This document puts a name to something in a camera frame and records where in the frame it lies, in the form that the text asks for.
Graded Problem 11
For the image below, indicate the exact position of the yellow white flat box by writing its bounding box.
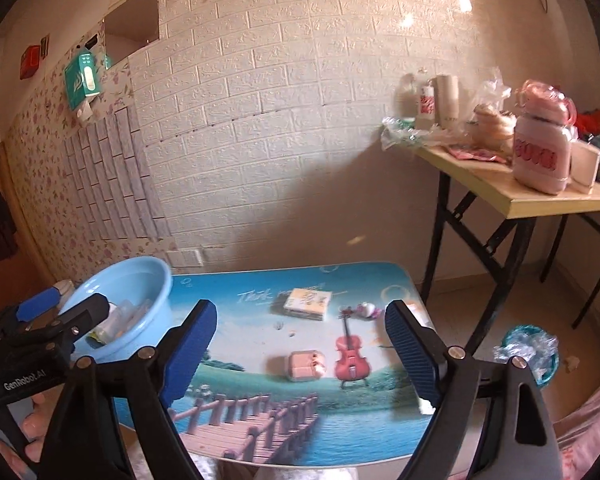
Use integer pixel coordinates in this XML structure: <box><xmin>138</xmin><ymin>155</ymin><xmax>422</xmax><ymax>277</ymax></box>
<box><xmin>283</xmin><ymin>287</ymin><xmax>332</xmax><ymax>320</ymax></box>

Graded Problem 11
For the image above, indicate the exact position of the teal bin with plastic bag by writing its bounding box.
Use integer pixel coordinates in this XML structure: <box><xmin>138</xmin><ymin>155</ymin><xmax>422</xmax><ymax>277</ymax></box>
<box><xmin>492</xmin><ymin>324</ymin><xmax>561</xmax><ymax>388</ymax></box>

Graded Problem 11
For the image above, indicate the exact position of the wooden folding table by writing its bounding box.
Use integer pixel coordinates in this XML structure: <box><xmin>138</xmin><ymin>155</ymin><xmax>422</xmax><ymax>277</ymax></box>
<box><xmin>412</xmin><ymin>142</ymin><xmax>600</xmax><ymax>356</ymax></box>

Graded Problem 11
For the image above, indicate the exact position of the clear toothpick box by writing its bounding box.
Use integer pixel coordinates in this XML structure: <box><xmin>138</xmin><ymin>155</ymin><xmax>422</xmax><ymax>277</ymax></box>
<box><xmin>132</xmin><ymin>299</ymin><xmax>155</xmax><ymax>332</ymax></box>

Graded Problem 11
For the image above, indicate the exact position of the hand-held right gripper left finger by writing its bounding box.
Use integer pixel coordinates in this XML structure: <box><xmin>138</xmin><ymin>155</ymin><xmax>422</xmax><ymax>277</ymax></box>
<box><xmin>45</xmin><ymin>299</ymin><xmax>218</xmax><ymax>480</ymax></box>

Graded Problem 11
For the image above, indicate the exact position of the pink flat packet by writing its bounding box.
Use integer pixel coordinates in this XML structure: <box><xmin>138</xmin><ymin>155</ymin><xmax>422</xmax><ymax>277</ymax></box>
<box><xmin>447</xmin><ymin>142</ymin><xmax>508</xmax><ymax>165</ymax></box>

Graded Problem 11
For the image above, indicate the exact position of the person's left hand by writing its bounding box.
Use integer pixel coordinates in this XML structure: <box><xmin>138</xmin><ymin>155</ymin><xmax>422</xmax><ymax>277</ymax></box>
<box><xmin>20</xmin><ymin>392</ymin><xmax>57</xmax><ymax>462</ymax></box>

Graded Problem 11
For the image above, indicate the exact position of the small pink case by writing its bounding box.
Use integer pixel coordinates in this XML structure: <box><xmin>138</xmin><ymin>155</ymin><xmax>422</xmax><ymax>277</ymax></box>
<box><xmin>286</xmin><ymin>350</ymin><xmax>327</xmax><ymax>382</ymax></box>

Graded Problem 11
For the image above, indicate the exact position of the pink blanket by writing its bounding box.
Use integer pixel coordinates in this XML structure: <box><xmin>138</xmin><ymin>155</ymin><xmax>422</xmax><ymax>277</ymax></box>
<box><xmin>550</xmin><ymin>375</ymin><xmax>600</xmax><ymax>480</ymax></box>

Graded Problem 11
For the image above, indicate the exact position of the green white plastic bag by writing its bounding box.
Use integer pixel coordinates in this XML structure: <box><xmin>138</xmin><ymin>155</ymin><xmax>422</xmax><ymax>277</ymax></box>
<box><xmin>380</xmin><ymin>116</ymin><xmax>433</xmax><ymax>152</ymax></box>

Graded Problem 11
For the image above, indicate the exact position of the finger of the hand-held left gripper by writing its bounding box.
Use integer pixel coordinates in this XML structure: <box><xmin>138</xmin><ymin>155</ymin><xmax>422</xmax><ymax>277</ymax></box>
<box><xmin>54</xmin><ymin>293</ymin><xmax>110</xmax><ymax>342</ymax></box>
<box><xmin>10</xmin><ymin>287</ymin><xmax>63</xmax><ymax>323</ymax></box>

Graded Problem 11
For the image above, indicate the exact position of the scenery printed lap table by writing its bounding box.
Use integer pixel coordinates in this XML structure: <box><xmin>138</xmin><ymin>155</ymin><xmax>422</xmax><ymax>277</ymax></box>
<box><xmin>112</xmin><ymin>260</ymin><xmax>448</xmax><ymax>468</ymax></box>

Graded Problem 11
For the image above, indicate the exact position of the light blue plastic basin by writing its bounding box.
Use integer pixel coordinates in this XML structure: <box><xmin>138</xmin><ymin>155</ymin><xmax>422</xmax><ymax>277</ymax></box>
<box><xmin>57</xmin><ymin>256</ymin><xmax>174</xmax><ymax>363</ymax></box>

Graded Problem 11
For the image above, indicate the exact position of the green tissue pack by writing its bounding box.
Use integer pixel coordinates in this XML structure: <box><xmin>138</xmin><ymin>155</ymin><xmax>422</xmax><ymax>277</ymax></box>
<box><xmin>62</xmin><ymin>45</ymin><xmax>106</xmax><ymax>126</ymax></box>

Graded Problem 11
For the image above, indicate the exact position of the pink lettered bag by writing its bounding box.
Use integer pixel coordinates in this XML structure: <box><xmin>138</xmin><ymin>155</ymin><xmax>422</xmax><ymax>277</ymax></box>
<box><xmin>511</xmin><ymin>79</ymin><xmax>578</xmax><ymax>196</ymax></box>

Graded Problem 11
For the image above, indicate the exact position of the red wall box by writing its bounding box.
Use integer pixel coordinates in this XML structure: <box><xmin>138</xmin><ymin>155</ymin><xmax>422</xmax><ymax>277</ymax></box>
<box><xmin>20</xmin><ymin>45</ymin><xmax>42</xmax><ymax>80</ymax></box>

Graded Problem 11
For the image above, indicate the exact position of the white bottle with red label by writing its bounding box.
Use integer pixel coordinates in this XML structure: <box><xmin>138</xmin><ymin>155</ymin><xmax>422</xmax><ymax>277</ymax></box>
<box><xmin>414</xmin><ymin>67</ymin><xmax>437</xmax><ymax>131</ymax></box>

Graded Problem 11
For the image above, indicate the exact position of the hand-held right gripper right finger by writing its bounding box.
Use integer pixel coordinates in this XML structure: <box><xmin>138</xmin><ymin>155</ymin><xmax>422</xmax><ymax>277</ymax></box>
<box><xmin>384</xmin><ymin>300</ymin><xmax>565</xmax><ymax>480</ymax></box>

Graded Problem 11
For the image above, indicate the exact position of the clear plastic bag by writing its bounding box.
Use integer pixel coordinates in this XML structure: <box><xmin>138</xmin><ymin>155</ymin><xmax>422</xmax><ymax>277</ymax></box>
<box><xmin>467</xmin><ymin>67</ymin><xmax>513</xmax><ymax>111</ymax></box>

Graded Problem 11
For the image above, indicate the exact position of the white cardboard box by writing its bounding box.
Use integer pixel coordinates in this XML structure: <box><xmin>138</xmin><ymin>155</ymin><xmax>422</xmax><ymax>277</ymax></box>
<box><xmin>570</xmin><ymin>139</ymin><xmax>600</xmax><ymax>195</ymax></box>

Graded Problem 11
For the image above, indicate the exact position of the bag of round breads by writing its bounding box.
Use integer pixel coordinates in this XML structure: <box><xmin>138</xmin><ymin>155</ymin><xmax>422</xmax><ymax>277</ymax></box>
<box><xmin>470</xmin><ymin>104</ymin><xmax>516</xmax><ymax>152</ymax></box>

